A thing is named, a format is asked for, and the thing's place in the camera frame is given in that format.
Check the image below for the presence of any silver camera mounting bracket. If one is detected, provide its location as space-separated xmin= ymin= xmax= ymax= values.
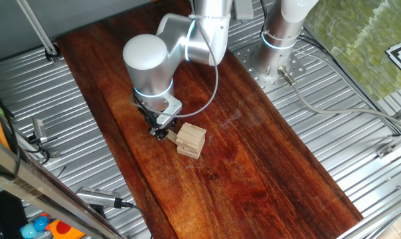
xmin=155 ymin=96 xmax=183 ymax=129

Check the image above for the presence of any reddish brown wooden board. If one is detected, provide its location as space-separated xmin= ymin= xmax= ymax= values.
xmin=56 ymin=0 xmax=364 ymax=239

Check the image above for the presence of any silver depth camera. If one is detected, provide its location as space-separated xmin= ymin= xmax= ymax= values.
xmin=75 ymin=186 xmax=122 ymax=209
xmin=32 ymin=118 xmax=48 ymax=144

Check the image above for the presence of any silver support pole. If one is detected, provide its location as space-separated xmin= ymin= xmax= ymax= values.
xmin=15 ymin=0 xmax=57 ymax=56

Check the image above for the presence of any green marbled panel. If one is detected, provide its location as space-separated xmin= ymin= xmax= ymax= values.
xmin=302 ymin=0 xmax=401 ymax=102

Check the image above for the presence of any blue plastic toy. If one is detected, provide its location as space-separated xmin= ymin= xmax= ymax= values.
xmin=19 ymin=212 xmax=51 ymax=239

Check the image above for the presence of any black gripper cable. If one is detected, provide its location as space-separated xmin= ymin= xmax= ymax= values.
xmin=130 ymin=92 xmax=155 ymax=123

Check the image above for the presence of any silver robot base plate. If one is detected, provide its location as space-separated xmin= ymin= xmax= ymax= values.
xmin=235 ymin=39 xmax=307 ymax=94

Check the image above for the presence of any metal frame beam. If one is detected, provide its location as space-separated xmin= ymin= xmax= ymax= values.
xmin=0 ymin=131 xmax=128 ymax=239

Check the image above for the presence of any orange emergency stop box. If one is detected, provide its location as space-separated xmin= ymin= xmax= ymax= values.
xmin=44 ymin=218 xmax=86 ymax=239

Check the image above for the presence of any grey cable with metal connector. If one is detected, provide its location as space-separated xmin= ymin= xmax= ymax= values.
xmin=277 ymin=65 xmax=401 ymax=133

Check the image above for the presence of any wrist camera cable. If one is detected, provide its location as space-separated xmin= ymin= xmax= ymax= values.
xmin=130 ymin=0 xmax=220 ymax=119

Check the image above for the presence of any black device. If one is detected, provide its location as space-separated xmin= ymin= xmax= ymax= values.
xmin=0 ymin=191 xmax=29 ymax=239

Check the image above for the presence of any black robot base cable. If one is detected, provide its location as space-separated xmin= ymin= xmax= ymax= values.
xmin=296 ymin=33 xmax=401 ymax=136

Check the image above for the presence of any black pole clamp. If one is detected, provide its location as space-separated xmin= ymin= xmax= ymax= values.
xmin=44 ymin=42 xmax=62 ymax=64

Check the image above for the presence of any white power strip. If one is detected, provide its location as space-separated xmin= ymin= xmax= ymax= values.
xmin=234 ymin=0 xmax=255 ymax=21

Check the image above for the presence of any black camera cable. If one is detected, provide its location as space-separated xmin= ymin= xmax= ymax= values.
xmin=114 ymin=198 xmax=155 ymax=239
xmin=23 ymin=132 xmax=52 ymax=166

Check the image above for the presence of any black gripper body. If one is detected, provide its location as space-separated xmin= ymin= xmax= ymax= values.
xmin=143 ymin=112 xmax=179 ymax=137

